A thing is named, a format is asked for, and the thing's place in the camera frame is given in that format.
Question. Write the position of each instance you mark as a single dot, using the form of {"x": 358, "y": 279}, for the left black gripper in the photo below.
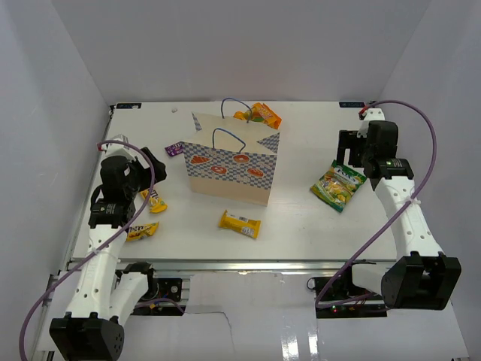
{"x": 145, "y": 172}

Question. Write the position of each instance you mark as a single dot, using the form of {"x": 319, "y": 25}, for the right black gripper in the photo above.
{"x": 349, "y": 140}

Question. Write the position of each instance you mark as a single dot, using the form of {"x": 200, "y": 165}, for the purple candy wrapper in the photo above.
{"x": 174, "y": 149}

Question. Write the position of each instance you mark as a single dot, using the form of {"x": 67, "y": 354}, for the yellow M&M packet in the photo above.
{"x": 147, "y": 230}
{"x": 156, "y": 203}

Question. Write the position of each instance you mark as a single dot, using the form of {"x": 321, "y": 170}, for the green candy bag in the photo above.
{"x": 338, "y": 185}

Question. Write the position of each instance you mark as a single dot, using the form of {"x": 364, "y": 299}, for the checkered paper bag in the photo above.
{"x": 231, "y": 158}

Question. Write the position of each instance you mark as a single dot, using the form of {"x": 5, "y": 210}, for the orange snack pouch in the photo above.
{"x": 260, "y": 113}

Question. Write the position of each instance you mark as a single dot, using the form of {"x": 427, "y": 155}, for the yellow chocolate bar wrapper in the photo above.
{"x": 242, "y": 225}

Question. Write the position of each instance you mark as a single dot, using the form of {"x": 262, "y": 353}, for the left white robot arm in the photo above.
{"x": 92, "y": 327}

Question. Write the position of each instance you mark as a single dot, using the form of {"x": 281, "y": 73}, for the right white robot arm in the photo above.
{"x": 423, "y": 277}

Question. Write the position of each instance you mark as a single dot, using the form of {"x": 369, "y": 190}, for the right blue corner label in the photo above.
{"x": 351, "y": 104}

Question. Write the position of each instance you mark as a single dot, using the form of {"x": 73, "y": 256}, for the blue corner label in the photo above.
{"x": 351, "y": 104}
{"x": 123, "y": 105}

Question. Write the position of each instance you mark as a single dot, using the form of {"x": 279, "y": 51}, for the left blue corner label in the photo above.
{"x": 123, "y": 105}

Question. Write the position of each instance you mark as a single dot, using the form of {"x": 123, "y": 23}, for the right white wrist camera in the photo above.
{"x": 371, "y": 114}

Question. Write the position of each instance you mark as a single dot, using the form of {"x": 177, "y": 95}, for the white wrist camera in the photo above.
{"x": 371, "y": 114}
{"x": 117, "y": 146}

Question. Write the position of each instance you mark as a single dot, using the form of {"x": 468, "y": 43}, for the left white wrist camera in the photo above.
{"x": 117, "y": 146}

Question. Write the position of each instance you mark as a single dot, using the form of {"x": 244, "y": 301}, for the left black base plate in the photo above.
{"x": 165, "y": 291}

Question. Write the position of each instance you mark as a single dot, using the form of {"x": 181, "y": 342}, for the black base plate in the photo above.
{"x": 344, "y": 300}
{"x": 165, "y": 291}

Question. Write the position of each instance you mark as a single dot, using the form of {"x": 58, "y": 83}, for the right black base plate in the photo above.
{"x": 344, "y": 300}

